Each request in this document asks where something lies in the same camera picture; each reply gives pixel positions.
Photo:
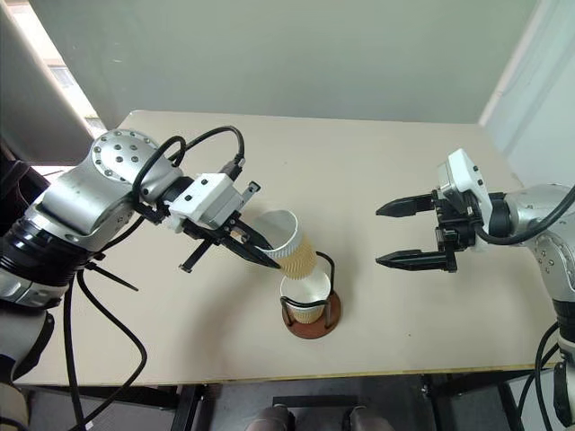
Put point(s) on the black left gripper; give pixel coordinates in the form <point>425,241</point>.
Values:
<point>211,235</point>

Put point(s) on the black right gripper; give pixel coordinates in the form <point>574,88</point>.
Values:
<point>458,233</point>

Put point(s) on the ribbed tan paper cup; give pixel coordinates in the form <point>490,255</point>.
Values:
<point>306,292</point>
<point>297,257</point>

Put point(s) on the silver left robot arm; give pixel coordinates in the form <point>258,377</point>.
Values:
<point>90,197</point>

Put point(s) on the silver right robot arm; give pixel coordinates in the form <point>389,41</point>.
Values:
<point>552,251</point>

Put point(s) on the black zip tie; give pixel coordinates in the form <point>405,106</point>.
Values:
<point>117,280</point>

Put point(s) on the dark rounded shape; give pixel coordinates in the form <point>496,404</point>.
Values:
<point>269,419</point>
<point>366,421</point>

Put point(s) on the bright window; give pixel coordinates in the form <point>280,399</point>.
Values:
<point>63,76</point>

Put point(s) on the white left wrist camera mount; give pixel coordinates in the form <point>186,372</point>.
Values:
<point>206,197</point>

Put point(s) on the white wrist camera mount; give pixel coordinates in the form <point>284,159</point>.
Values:
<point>462,173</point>
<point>206,197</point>

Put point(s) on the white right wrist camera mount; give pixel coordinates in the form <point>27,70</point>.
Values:
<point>462,173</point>

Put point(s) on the black metal table frame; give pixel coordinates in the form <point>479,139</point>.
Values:
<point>188,404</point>

